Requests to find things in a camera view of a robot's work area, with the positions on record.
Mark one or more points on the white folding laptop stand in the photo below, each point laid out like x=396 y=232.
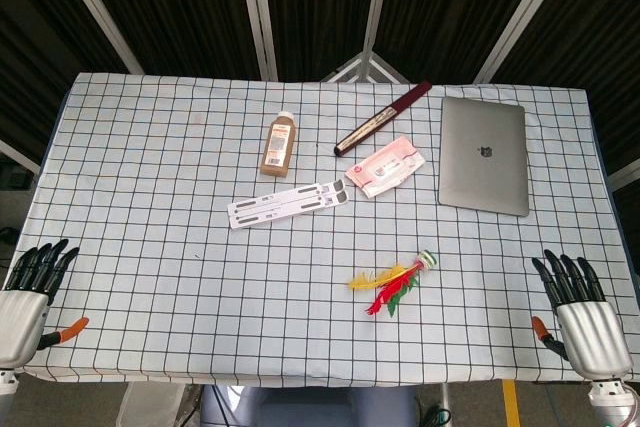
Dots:
x=287 y=204

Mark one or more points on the grey closed laptop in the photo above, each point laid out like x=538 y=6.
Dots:
x=484 y=156

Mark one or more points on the white metal frame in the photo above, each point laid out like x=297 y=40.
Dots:
x=364 y=67

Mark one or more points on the brown drink bottle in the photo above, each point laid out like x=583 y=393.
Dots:
x=279 y=146

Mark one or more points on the white blue checked tablecloth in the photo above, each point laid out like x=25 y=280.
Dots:
x=210 y=277

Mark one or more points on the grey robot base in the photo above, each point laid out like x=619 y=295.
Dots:
x=305 y=406

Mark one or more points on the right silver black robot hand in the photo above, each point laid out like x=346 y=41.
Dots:
x=590 y=328

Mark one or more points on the colourful feather shuttlecock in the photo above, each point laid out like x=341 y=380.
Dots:
x=393 y=280

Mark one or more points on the pink wet wipes pack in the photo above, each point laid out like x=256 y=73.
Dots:
x=385 y=167

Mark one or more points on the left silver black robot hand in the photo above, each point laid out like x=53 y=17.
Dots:
x=21 y=310

